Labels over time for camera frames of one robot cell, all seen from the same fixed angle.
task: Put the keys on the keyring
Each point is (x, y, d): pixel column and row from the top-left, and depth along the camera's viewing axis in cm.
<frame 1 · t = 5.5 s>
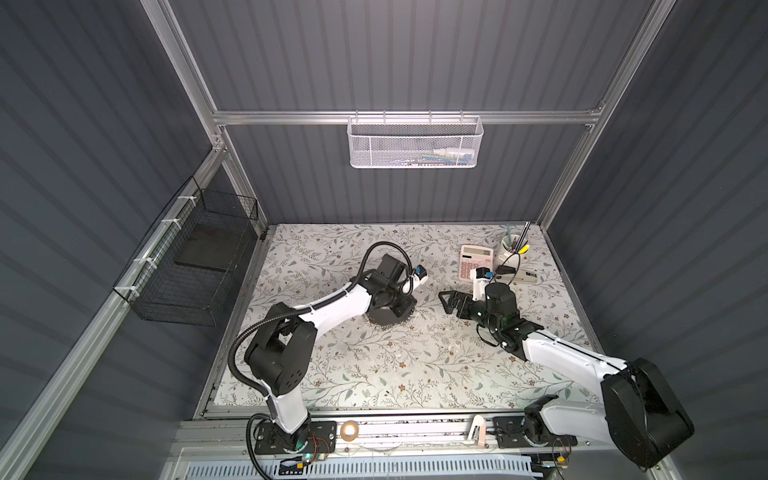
left hand: (411, 300, 89), fingers closed
right hand: (453, 297, 86), fingers open
pink calculator: (474, 257, 110), point 2 cm above the table
white pen cup: (511, 250, 104), point 8 cm above the table
black white stapler: (509, 274, 103), point 4 cm above the table

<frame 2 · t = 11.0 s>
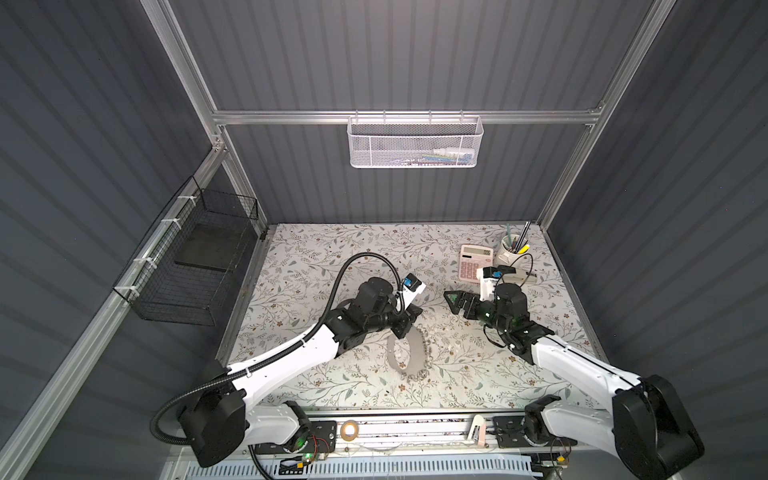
left hand: (420, 309, 76), fingers closed
right hand: (458, 297, 84), fingers open
the named things where they were.

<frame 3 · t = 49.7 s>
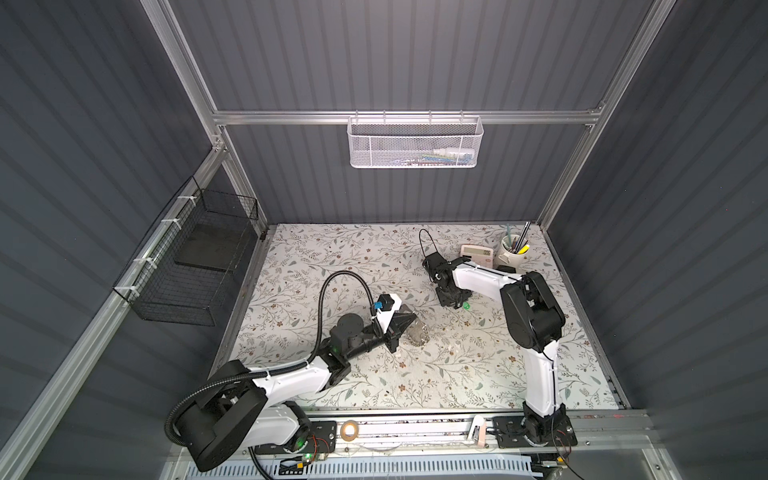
left hand: (415, 316, 76), fingers closed
right hand: (459, 299, 99), fingers open
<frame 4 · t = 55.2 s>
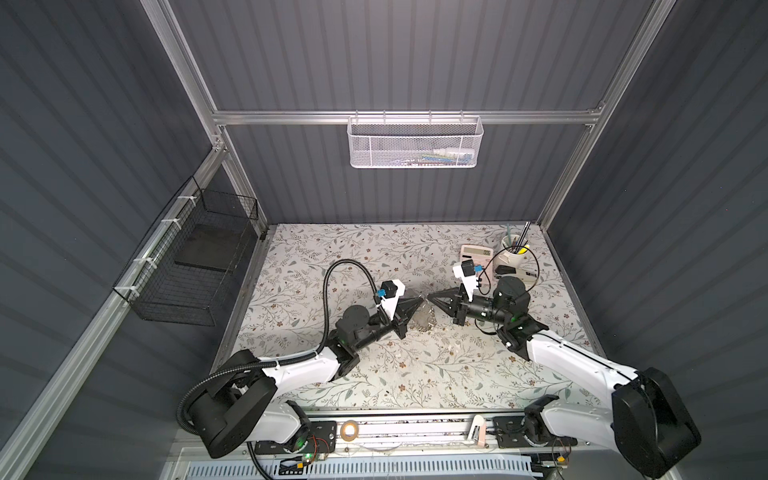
left hand: (421, 299, 74), fingers closed
right hand: (433, 301, 74), fingers closed
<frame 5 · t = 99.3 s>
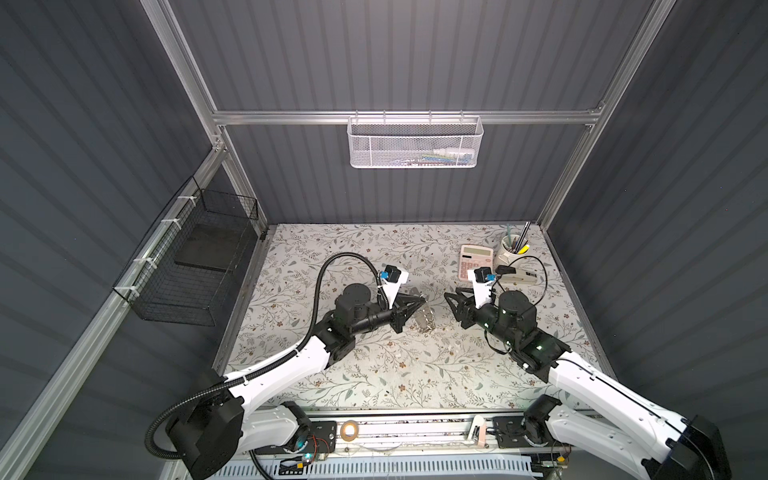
left hand: (425, 300, 72), fingers closed
right hand: (455, 294, 76), fingers open
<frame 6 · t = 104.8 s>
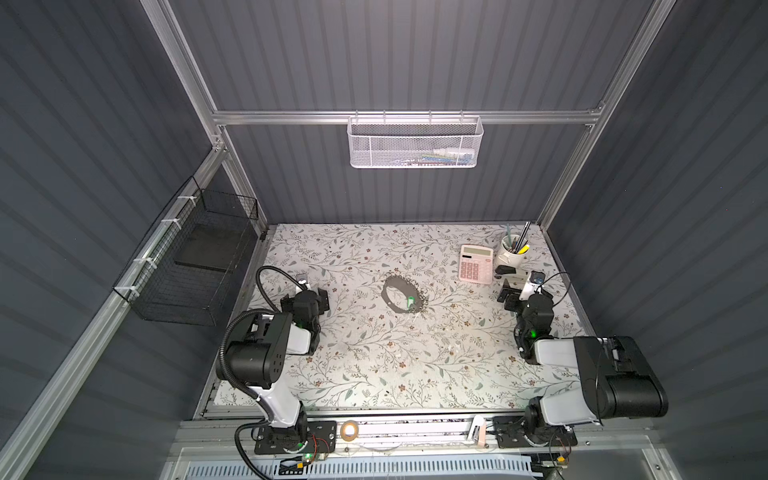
left hand: (302, 293, 95), fingers open
right hand: (527, 284, 90), fingers open
